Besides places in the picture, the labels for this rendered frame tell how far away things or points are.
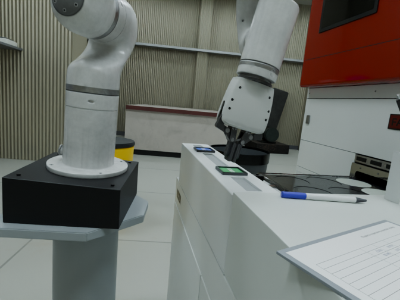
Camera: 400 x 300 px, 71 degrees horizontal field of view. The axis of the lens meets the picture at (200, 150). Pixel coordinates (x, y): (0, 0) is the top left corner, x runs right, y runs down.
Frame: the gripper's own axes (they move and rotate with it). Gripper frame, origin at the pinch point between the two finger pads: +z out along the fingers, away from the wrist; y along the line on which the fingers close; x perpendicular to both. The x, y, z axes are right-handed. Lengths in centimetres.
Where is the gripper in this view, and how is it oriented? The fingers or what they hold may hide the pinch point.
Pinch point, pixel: (232, 152)
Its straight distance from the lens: 60.2
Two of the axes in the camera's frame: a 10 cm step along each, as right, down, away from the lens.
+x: 2.1, 1.7, -9.6
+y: -9.3, -2.6, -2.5
